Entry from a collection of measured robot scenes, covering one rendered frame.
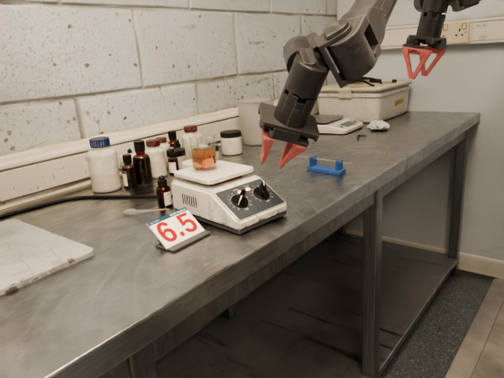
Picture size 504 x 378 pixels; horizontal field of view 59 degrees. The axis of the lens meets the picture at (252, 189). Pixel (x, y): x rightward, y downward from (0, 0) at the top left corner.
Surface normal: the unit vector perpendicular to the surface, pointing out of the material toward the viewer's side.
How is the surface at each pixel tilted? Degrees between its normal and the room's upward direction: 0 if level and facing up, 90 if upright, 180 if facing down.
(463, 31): 90
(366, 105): 93
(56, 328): 0
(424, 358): 0
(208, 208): 90
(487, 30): 90
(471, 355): 0
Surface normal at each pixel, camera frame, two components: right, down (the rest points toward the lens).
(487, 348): -0.07, -0.95
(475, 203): -0.62, 0.27
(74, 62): 0.79, 0.13
